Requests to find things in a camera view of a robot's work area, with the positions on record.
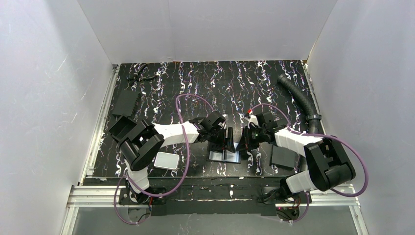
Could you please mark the white card stack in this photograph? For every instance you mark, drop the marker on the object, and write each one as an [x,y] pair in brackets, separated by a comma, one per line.
[166,161]

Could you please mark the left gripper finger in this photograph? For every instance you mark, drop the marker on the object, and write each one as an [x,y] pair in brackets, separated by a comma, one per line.
[229,143]
[218,147]

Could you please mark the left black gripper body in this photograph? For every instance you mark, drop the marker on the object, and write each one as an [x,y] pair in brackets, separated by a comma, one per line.
[221,136]

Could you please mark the dark grey left flat box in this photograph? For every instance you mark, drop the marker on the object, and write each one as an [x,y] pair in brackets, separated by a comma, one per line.
[126,103]

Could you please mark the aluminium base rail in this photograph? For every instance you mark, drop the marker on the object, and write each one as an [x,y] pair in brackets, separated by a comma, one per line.
[204,195]

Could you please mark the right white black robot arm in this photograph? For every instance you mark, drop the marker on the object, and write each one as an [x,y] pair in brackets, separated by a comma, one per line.
[328,164]

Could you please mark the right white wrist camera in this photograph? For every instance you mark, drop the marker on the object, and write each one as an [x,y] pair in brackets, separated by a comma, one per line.
[252,119]

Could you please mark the black pliers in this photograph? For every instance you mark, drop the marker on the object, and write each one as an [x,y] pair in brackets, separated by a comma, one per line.
[136,74]

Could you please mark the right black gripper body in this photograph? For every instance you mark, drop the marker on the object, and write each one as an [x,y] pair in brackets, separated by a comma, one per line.
[247,140]

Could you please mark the black open tray box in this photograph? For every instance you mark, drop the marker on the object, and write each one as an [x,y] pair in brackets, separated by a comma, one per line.
[121,128]

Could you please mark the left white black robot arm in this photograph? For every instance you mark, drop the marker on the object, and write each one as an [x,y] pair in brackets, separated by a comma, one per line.
[140,142]

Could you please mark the dark grey flat box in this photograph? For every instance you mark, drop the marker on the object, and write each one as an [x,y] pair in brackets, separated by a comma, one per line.
[126,103]
[283,157]

